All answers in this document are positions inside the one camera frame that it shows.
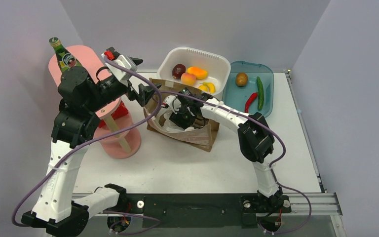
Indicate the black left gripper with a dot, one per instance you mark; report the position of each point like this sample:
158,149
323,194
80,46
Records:
142,95

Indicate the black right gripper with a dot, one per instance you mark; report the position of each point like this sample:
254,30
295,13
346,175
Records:
177,119

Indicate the white plastic grocery bag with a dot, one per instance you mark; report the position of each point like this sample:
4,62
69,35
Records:
168,125

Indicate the brown paper grocery bag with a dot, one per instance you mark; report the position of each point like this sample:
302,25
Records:
202,134

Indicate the orange peach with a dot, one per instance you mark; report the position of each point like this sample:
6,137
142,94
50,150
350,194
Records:
188,79

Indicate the dark green bottle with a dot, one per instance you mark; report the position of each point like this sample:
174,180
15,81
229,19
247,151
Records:
65,59

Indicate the red chili pepper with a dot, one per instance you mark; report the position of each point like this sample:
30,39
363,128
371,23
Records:
249,101

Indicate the green cucumber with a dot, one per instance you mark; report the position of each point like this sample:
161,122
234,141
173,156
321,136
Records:
261,93

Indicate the red package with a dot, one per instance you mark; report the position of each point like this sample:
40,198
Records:
118,113

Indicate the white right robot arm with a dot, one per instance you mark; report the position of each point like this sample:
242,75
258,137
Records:
254,136

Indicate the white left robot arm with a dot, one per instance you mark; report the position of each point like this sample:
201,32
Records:
72,133

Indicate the orange yellow mango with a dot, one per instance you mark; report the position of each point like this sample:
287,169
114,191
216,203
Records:
198,72

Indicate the dark red plum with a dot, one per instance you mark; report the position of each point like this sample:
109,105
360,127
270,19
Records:
178,70

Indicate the teal transparent plastic tub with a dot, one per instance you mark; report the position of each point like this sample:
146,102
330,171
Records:
235,97

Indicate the white plastic basket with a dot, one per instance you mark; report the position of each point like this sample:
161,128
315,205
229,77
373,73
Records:
218,67

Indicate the pink tiered shelf stand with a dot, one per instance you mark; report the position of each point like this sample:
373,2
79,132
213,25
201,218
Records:
122,145

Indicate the brown kiwi fruit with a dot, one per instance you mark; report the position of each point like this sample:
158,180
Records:
241,79

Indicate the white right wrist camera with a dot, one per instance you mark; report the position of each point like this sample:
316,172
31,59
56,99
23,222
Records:
172,103

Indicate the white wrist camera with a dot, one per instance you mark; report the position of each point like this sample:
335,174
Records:
119,64
172,103

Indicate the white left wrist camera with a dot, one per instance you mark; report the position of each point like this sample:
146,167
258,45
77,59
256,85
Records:
119,64

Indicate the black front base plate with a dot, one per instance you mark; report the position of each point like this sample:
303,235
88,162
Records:
203,210

